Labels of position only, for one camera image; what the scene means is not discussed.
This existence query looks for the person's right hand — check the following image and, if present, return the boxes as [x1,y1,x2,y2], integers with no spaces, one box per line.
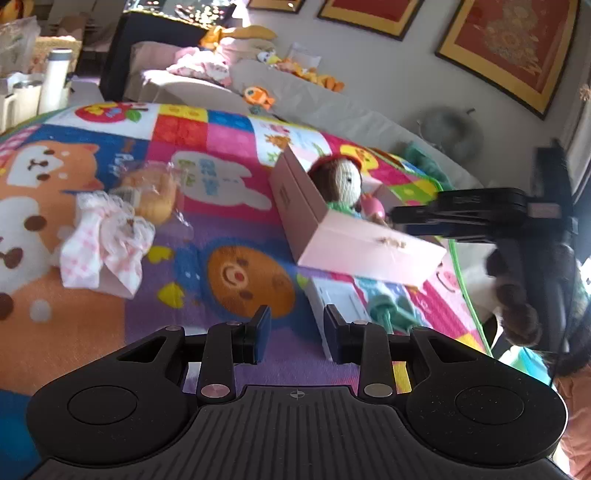
[484,249,543,348]

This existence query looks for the clear plastic bag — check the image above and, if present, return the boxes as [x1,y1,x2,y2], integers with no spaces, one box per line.
[0,16,42,77]

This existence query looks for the medium framed red picture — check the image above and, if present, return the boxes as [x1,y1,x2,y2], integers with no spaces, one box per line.
[318,0,424,41]

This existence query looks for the small framed red picture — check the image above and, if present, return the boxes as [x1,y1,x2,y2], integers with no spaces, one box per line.
[247,0,305,14]

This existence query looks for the beige sofa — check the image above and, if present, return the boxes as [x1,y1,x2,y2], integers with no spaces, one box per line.
[124,41,509,195]

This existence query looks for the pink cardboard box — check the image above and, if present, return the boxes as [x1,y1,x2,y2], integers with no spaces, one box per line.
[269,145,448,287]

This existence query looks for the yellow pillow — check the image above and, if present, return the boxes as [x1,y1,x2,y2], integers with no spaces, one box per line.
[217,25,278,43]

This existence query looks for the woven basket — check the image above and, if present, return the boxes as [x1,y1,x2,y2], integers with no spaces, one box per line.
[34,37,84,70]

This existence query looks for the pink checked lace bow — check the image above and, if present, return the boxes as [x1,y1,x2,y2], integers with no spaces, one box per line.
[60,191,155,296]

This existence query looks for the row of yellow plush toys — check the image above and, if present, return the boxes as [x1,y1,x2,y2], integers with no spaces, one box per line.
[277,58,345,93]

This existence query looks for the black fish tank cabinet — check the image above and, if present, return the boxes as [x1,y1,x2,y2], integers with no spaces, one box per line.
[99,11,218,102]

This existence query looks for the crochet doll with red hat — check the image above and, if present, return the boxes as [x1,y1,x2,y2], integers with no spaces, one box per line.
[307,154,365,217]

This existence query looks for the grey neck pillow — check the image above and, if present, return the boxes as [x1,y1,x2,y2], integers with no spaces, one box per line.
[418,107,485,158]

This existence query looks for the pink patterned clothes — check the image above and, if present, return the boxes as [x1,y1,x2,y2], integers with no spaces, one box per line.
[166,48,232,86]

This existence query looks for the person's orange clothing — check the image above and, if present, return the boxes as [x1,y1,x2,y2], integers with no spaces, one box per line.
[551,364,591,480]

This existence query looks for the colourful cartoon play mat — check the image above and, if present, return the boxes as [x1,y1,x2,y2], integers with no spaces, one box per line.
[0,102,497,480]

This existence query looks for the glass fish tank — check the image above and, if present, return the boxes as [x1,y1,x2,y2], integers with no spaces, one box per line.
[124,0,236,17]

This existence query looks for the orange fish plush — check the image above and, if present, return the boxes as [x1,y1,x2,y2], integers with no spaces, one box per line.
[242,85,276,110]

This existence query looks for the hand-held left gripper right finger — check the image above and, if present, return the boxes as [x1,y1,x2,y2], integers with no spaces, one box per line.
[323,305,486,402]

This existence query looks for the white thermos bottle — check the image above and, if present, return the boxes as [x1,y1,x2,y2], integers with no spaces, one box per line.
[38,48,75,114]

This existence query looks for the bread bun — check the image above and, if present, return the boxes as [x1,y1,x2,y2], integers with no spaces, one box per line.
[108,161,195,229]

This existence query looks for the green towel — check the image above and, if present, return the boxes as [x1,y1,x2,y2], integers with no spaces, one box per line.
[402,141,451,185]

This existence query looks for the pink plastic toy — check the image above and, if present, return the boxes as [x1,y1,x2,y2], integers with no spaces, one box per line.
[360,193,386,224]

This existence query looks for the teal plastic toy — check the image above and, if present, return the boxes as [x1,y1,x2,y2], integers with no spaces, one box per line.
[367,293,419,335]

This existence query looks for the white mug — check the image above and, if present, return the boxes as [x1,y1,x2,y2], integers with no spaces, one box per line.
[0,80,44,132]

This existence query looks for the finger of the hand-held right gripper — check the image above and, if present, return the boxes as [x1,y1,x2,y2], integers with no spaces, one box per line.
[390,187,527,224]
[406,219,527,243]

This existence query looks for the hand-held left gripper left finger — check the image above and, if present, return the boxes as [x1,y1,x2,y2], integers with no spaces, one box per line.
[113,305,273,404]

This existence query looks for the large framed red picture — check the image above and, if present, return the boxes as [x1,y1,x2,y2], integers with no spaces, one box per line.
[435,0,581,121]

